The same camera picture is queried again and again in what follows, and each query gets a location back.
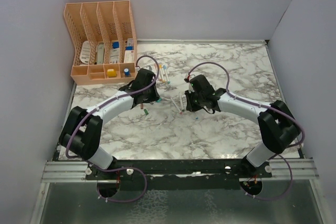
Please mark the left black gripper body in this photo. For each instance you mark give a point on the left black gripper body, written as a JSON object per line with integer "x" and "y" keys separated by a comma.
{"x": 150, "y": 95}

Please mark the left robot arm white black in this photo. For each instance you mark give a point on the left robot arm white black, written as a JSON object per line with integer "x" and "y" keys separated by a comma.
{"x": 81, "y": 133}

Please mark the white device in organizer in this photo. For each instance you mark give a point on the white device in organizer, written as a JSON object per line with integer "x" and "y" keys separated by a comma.
{"x": 100, "y": 54}

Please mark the yellow capped white marker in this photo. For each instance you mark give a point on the yellow capped white marker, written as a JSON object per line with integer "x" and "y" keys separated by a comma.
{"x": 162, "y": 74}

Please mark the peach plastic desk organizer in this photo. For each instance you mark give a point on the peach plastic desk organizer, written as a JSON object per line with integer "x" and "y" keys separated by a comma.
{"x": 105, "y": 42}

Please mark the dark green capped white marker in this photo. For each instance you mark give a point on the dark green capped white marker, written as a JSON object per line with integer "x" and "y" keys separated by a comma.
{"x": 181, "y": 102}

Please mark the white blue box in organizer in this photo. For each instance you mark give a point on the white blue box in organizer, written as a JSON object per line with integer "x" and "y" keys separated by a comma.
{"x": 114, "y": 54}

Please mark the pink capped white marker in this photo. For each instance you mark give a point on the pink capped white marker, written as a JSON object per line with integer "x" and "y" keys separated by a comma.
{"x": 179, "y": 110}

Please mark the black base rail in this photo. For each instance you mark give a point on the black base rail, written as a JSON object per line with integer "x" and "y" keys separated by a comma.
{"x": 178, "y": 174}

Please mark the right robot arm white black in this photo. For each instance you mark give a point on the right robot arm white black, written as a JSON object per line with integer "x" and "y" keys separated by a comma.
{"x": 276, "y": 123}

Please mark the yellow small box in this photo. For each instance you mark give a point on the yellow small box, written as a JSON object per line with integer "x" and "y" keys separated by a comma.
{"x": 111, "y": 73}

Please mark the white remote in organizer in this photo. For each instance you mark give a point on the white remote in organizer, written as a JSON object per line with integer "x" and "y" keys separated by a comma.
{"x": 85, "y": 53}

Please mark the light blue capped white marker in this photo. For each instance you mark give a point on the light blue capped white marker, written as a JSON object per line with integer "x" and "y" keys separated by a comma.
{"x": 166, "y": 74}

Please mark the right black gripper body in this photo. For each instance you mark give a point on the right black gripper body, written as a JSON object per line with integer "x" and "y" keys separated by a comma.
{"x": 195, "y": 101}

